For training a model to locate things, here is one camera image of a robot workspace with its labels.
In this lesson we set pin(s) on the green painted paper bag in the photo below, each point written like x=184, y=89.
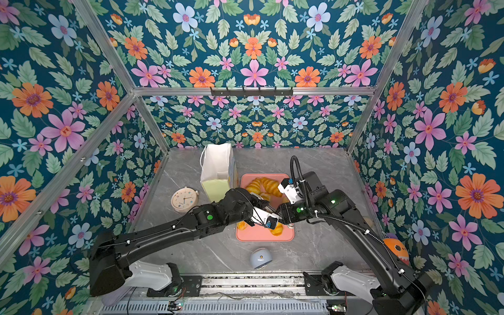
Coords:
x=219, y=172

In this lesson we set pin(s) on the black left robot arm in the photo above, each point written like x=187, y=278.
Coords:
x=112, y=255

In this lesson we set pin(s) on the small sesame bread loaf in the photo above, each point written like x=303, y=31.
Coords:
x=242, y=225

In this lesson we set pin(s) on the yellow croissant left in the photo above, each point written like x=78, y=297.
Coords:
x=254, y=187

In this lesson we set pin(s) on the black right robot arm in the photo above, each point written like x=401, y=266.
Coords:
x=394, y=288

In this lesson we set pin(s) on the striped yellow bread roll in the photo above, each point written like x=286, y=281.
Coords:
x=277, y=231

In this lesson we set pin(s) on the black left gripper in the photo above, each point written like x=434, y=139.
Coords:
x=261, y=202

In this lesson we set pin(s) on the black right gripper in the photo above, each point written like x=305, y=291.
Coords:
x=286, y=213

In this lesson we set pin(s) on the pink plastic tray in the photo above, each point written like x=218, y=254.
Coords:
x=257, y=233

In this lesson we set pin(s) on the pink round alarm clock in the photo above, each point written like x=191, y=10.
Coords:
x=184, y=199

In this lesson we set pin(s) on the metal base rail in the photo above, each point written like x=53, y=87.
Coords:
x=243, y=293

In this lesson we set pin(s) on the orange croissant right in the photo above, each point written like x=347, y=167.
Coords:
x=271, y=186

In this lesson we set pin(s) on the black hook rail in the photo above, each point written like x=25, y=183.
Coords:
x=250, y=92

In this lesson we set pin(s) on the orange shark plush toy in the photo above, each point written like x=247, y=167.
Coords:
x=398, y=250

